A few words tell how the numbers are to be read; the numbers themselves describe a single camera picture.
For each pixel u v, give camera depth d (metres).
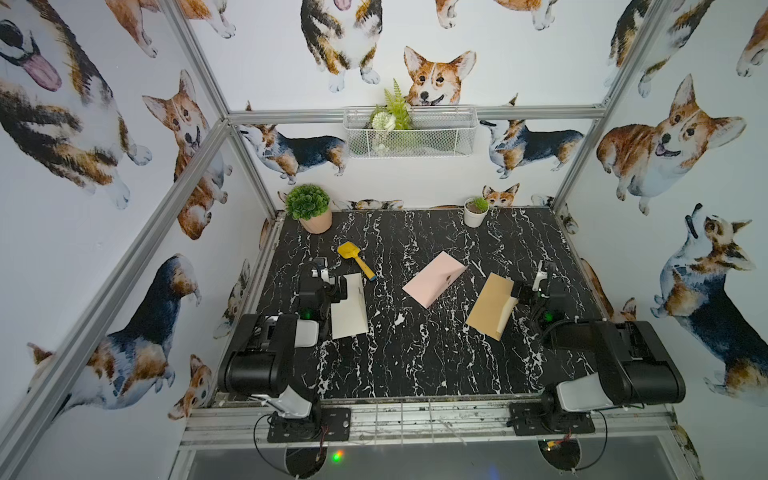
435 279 0.99
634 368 0.45
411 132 0.86
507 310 0.93
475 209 1.10
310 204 1.01
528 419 0.73
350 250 1.07
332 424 0.73
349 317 0.93
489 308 0.95
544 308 0.72
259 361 0.45
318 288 0.75
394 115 0.82
